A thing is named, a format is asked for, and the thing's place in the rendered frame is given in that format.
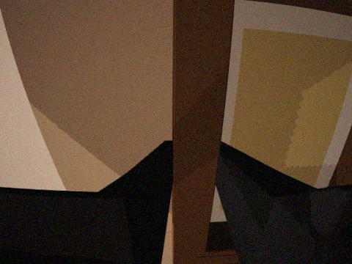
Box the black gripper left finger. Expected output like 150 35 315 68
0 141 173 264

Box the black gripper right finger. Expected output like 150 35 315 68
216 142 352 264

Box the brown picture frame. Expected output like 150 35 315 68
172 0 352 264

